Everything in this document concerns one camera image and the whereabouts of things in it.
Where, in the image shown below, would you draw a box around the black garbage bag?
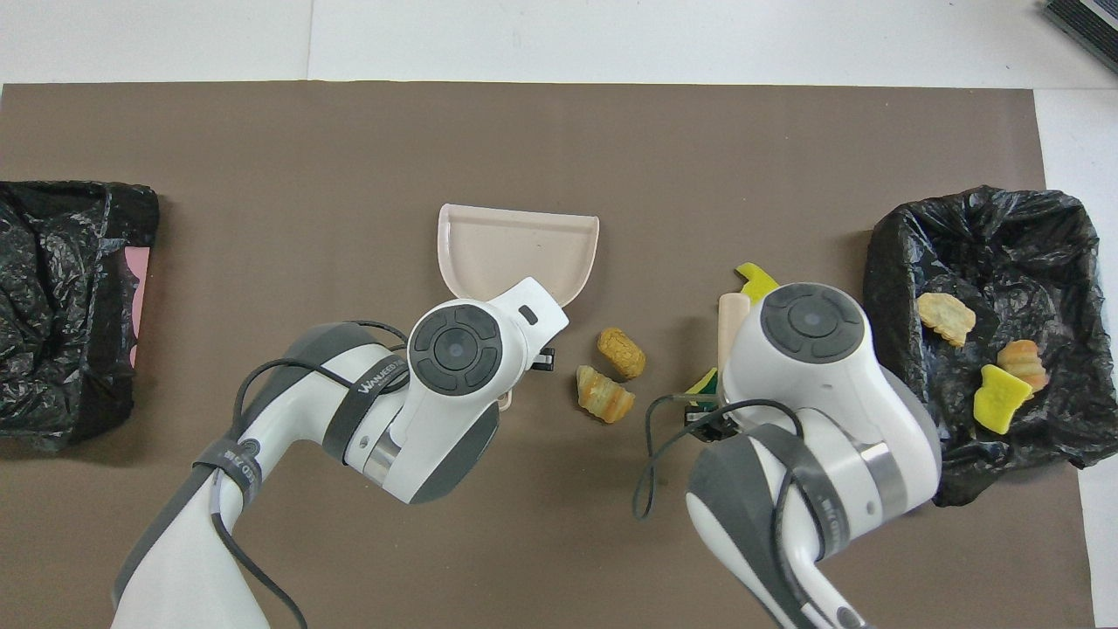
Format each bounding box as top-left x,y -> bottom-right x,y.
0,180 -> 161,453
863,184 -> 1118,508

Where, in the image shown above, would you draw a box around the brown table mat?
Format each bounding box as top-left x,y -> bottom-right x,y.
0,81 -> 1097,629

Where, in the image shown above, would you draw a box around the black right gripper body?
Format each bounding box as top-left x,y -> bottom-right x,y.
684,395 -> 739,443

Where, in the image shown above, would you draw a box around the beige plastic dustpan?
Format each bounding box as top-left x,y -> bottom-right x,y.
437,203 -> 602,411

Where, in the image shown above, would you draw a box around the pale toy pastry piece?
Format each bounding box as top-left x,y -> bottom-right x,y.
916,292 -> 977,348

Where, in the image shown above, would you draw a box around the notched yellow sponge piece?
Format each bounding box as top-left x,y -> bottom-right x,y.
734,262 -> 781,305

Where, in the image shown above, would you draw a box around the brown textured toy bread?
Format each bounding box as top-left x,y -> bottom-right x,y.
597,327 -> 647,380

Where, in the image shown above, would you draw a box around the pink plastic bin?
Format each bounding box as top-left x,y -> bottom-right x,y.
125,246 -> 154,370

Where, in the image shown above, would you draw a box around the orange striped toy croissant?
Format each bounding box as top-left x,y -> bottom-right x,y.
576,364 -> 637,425
997,339 -> 1051,391

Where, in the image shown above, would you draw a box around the beige hand brush black bristles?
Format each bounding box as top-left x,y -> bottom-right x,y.
717,293 -> 752,372

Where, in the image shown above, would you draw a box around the dark ribbed device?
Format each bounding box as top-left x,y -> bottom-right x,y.
1038,0 -> 1118,75

